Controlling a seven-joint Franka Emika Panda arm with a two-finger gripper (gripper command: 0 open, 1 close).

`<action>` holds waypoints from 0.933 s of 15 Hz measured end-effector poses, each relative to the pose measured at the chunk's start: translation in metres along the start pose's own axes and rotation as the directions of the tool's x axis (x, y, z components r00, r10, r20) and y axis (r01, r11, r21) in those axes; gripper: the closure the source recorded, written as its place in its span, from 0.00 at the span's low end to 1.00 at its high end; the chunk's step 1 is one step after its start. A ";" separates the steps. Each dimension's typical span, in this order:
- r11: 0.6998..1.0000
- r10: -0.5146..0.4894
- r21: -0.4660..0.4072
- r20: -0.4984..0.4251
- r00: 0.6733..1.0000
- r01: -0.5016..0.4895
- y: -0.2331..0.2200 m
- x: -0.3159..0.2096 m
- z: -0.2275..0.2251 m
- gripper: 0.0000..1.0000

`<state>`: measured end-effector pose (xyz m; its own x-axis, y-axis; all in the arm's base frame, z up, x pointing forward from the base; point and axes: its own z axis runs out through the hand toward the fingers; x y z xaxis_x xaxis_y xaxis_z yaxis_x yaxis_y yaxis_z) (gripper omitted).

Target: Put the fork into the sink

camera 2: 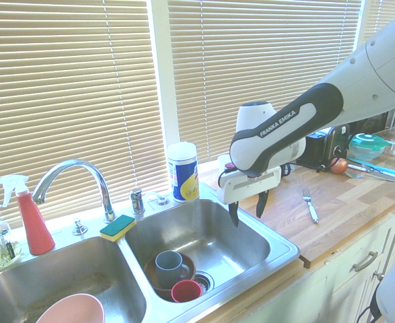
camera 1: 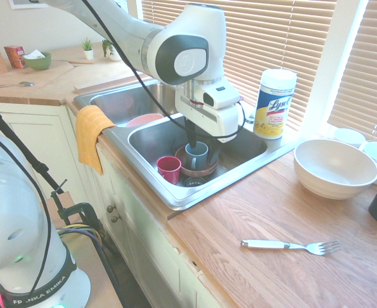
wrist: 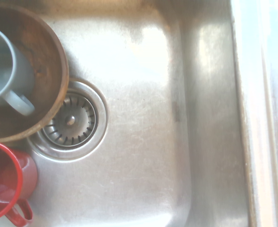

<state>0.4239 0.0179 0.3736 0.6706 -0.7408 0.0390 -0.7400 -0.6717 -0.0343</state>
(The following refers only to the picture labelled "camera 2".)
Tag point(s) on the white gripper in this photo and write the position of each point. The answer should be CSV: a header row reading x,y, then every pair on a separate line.
x,y
251,185

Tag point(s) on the silver metal fork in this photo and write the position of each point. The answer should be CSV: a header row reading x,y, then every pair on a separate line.
x,y
311,207

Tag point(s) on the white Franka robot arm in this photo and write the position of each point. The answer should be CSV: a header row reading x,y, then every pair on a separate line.
x,y
284,129

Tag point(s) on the stainless steel double sink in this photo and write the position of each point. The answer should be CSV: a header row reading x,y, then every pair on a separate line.
x,y
217,235

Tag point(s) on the metal sink drain strainer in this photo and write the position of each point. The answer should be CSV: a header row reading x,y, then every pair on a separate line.
x,y
205,281

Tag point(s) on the white sink hole cap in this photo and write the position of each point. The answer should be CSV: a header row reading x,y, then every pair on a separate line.
x,y
161,201

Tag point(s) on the chrome sink side dispenser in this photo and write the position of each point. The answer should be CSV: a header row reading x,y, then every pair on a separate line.
x,y
137,202

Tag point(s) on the chrome sink knob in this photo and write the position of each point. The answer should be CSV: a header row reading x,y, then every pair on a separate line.
x,y
79,228

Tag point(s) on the white wipes canister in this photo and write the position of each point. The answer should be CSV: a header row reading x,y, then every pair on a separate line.
x,y
183,171

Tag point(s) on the brown wooden bowl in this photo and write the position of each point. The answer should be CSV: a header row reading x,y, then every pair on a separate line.
x,y
188,264

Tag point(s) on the black toaster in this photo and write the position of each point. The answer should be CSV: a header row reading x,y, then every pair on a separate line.
x,y
321,148

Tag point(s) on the red apple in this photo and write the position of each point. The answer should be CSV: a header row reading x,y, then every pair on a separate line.
x,y
339,166

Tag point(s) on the grey mug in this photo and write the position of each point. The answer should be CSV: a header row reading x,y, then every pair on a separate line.
x,y
168,269

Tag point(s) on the red cup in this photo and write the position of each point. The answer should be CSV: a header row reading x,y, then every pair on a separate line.
x,y
185,292

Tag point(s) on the silver spoon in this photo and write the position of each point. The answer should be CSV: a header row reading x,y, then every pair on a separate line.
x,y
353,175

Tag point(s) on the white marker pen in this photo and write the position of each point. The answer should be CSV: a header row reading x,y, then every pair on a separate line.
x,y
358,167

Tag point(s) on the cream kitchen cabinet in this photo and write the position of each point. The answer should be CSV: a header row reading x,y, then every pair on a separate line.
x,y
352,286

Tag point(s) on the yellow green sponge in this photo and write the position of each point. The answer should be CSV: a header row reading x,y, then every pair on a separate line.
x,y
118,227

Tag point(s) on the clear container green lid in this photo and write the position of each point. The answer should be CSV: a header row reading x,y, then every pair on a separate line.
x,y
367,146

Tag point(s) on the medium beige window blind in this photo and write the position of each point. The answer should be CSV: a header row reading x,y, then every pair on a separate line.
x,y
251,60

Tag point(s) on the black microwave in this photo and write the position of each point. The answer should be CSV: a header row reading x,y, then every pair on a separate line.
x,y
372,122

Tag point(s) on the chrome curved faucet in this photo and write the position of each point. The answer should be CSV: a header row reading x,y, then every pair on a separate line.
x,y
96,173

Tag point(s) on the pink bowl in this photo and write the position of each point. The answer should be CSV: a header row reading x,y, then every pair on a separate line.
x,y
72,309

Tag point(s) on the red spray bottle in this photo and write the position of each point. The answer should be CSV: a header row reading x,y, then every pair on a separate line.
x,y
34,225

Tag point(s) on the wide beige window blind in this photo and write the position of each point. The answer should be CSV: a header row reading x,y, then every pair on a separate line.
x,y
66,84

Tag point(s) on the narrow beige window blind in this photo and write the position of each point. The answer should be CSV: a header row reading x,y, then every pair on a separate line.
x,y
382,13

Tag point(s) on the round yellow liquid bottle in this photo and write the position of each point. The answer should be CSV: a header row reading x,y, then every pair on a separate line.
x,y
7,252

